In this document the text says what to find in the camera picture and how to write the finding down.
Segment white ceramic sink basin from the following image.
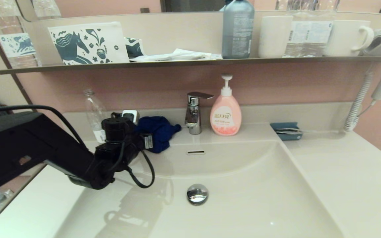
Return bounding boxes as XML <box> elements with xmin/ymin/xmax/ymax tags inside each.
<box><xmin>54</xmin><ymin>125</ymin><xmax>345</xmax><ymax>238</ymax></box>

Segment large horse print pouch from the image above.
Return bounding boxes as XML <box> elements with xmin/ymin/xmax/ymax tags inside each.
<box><xmin>48</xmin><ymin>21</ymin><xmax>130</xmax><ymax>65</ymax></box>

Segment metal wall shelf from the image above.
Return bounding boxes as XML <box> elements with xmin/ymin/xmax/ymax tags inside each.
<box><xmin>0</xmin><ymin>56</ymin><xmax>381</xmax><ymax>75</ymax></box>

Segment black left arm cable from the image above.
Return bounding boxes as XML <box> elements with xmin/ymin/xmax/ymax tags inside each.
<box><xmin>0</xmin><ymin>105</ymin><xmax>155</xmax><ymax>189</ymax></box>

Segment small horse print pouch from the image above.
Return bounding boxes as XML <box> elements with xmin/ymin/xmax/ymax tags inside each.
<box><xmin>125</xmin><ymin>37</ymin><xmax>146</xmax><ymax>59</ymax></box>

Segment clear bottle horse print label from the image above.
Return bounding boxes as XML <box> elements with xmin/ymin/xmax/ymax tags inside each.
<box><xmin>0</xmin><ymin>0</ymin><xmax>42</xmax><ymax>68</ymax></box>

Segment white coiled dryer cord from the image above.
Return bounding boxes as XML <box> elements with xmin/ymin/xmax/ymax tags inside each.
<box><xmin>344</xmin><ymin>70</ymin><xmax>374</xmax><ymax>133</ymax></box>

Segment chrome drain stopper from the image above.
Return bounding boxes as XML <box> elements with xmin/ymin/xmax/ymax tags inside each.
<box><xmin>187</xmin><ymin>183</ymin><xmax>209</xmax><ymax>206</ymax></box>

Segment white mug with handle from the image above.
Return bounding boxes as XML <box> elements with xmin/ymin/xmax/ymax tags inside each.
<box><xmin>323</xmin><ymin>20</ymin><xmax>374</xmax><ymax>57</ymax></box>

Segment silver metal clip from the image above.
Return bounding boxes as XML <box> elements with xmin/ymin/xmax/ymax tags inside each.
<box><xmin>275</xmin><ymin>128</ymin><xmax>304</xmax><ymax>135</ymax></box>

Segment grey plastic bottle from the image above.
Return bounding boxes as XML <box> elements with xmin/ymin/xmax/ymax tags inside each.
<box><xmin>222</xmin><ymin>0</ymin><xmax>255</xmax><ymax>60</ymax></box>

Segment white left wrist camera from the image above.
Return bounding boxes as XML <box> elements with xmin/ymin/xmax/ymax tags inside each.
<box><xmin>121</xmin><ymin>110</ymin><xmax>140</xmax><ymax>125</ymax></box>

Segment white handleless cup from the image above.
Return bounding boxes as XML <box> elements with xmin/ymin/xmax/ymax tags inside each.
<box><xmin>258</xmin><ymin>16</ymin><xmax>293</xmax><ymax>59</ymax></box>

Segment white paper packets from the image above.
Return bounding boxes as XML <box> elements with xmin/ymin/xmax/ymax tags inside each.
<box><xmin>129</xmin><ymin>48</ymin><xmax>223</xmax><ymax>62</ymax></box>

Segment pink soap pump bottle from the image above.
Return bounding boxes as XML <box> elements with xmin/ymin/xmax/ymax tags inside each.
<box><xmin>210</xmin><ymin>74</ymin><xmax>242</xmax><ymax>136</ymax></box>

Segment slim clear plastic water bottle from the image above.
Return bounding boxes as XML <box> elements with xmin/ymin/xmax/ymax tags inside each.
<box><xmin>83</xmin><ymin>89</ymin><xmax>109</xmax><ymax>143</ymax></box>

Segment blue terry cleaning cloth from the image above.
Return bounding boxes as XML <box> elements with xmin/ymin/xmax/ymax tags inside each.
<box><xmin>134</xmin><ymin>116</ymin><xmax>182</xmax><ymax>154</ymax></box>

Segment blue plastic holder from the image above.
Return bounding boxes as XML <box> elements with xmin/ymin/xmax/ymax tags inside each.
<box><xmin>270</xmin><ymin>122</ymin><xmax>304</xmax><ymax>141</ymax></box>

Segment chrome faucet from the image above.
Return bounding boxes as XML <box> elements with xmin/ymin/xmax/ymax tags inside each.
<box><xmin>185</xmin><ymin>92</ymin><xmax>214</xmax><ymax>135</ymax></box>

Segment wall mirror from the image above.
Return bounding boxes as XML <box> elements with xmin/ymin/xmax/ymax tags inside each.
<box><xmin>17</xmin><ymin>0</ymin><xmax>381</xmax><ymax>22</ymax></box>

